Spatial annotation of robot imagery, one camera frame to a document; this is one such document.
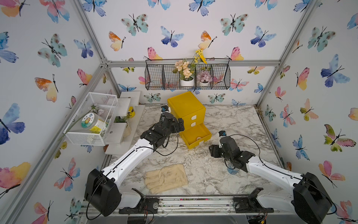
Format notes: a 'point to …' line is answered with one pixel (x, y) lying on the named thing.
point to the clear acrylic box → (104, 105)
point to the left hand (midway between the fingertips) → (178, 120)
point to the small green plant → (123, 119)
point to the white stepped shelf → (121, 133)
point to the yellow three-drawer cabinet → (189, 107)
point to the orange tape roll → (198, 138)
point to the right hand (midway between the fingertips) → (214, 145)
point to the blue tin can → (233, 171)
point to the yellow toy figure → (131, 112)
